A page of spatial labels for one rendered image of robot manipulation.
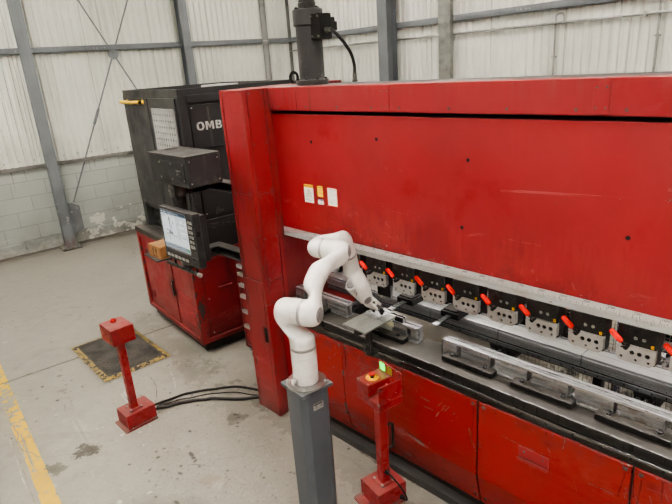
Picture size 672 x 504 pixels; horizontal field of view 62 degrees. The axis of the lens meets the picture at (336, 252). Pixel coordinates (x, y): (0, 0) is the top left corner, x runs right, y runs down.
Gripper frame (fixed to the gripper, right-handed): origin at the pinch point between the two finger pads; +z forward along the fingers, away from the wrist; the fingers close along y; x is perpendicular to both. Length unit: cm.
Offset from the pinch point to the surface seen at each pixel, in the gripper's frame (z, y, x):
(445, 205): -52, -46, -47
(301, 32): -114, 57, -108
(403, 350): 6.7, -24.4, 15.1
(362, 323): -7.7, -1.0, 12.7
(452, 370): 6, -57, 15
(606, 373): 25, -120, -15
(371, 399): 1, -25, 48
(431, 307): 21.7, -17.3, -19.4
